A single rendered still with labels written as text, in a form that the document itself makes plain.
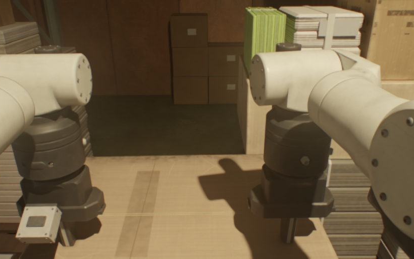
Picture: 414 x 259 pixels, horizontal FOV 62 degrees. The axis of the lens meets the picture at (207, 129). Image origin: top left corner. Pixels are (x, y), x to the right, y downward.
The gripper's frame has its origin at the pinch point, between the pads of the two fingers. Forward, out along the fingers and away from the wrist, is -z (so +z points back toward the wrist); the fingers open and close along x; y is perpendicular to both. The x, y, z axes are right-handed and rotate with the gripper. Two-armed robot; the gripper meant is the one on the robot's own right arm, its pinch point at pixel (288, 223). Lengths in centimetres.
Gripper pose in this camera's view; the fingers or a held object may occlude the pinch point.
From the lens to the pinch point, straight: 56.4
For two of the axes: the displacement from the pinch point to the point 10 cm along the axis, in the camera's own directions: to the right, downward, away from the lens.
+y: 0.1, 4.0, -9.2
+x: -10.0, 0.1, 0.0
